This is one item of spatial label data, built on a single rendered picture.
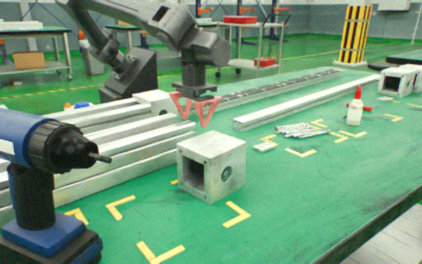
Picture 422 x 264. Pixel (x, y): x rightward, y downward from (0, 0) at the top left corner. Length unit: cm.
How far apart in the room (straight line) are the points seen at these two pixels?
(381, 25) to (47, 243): 1238
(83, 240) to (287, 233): 30
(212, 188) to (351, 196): 27
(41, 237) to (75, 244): 4
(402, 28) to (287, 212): 1182
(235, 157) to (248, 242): 16
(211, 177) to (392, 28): 1199
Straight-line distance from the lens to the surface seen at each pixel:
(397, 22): 1237
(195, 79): 74
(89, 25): 118
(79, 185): 63
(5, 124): 41
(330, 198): 66
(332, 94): 131
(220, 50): 68
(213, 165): 55
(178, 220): 56
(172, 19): 69
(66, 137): 36
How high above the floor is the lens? 111
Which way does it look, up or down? 22 degrees down
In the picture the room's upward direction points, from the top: straight up
